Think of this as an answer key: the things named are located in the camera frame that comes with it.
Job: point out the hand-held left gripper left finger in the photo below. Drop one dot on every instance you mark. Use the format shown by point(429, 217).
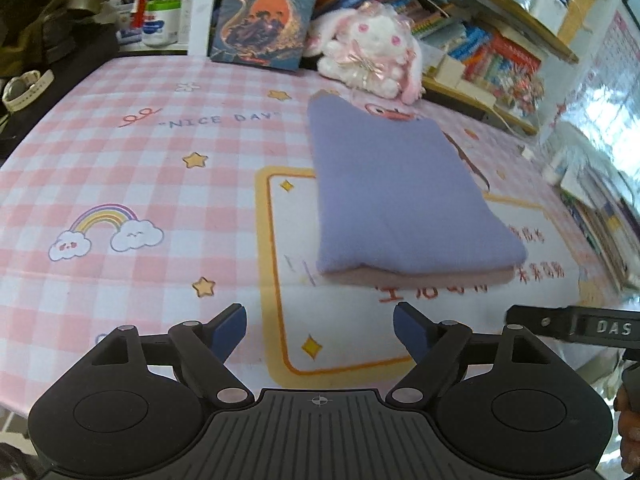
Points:
point(229, 332)

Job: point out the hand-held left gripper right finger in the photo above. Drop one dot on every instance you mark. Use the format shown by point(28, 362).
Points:
point(411, 332)

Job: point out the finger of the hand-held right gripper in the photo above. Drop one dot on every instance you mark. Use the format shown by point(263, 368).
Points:
point(545, 321)

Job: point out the purple and mauve sweater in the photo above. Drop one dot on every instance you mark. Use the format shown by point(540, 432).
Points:
point(400, 195)

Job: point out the person's right hand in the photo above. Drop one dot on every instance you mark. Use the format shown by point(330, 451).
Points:
point(631, 425)

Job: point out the pile of books and notebooks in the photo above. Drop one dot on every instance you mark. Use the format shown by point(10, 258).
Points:
point(600, 210)

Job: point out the white charger plug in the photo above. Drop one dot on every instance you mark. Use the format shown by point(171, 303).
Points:
point(527, 153)

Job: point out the pink checkered tablecloth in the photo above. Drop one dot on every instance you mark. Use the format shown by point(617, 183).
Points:
point(150, 170)

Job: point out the red box of trinkets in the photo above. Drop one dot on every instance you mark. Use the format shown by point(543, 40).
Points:
point(505, 70)

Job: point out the cream open box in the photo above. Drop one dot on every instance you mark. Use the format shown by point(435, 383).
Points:
point(450, 71)

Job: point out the white pink bunny plush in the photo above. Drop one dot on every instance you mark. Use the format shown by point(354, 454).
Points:
point(375, 45)

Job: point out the white jar pen holder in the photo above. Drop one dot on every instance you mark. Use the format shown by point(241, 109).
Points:
point(161, 25)

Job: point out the beige wrist watch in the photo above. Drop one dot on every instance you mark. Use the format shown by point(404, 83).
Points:
point(25, 90)

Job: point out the dark illustrated book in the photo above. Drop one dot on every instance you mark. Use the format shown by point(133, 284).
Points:
point(265, 15)

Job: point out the row of colourful books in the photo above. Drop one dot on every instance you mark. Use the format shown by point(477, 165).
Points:
point(400, 0)

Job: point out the gold round tin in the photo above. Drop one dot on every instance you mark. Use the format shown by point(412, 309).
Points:
point(85, 1)

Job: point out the olive green jacket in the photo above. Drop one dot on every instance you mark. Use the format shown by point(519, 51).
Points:
point(40, 20)

